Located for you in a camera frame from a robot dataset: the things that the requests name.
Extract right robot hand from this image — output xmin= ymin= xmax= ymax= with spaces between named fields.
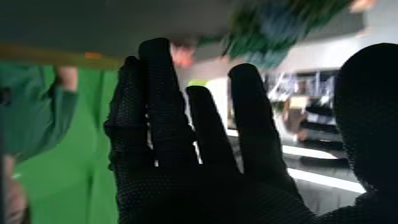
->
xmin=102 ymin=37 xmax=398 ymax=224

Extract person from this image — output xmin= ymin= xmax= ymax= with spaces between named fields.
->
xmin=0 ymin=62 xmax=81 ymax=224

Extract bright pink flower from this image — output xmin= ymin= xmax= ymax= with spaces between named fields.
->
xmin=168 ymin=42 xmax=198 ymax=70

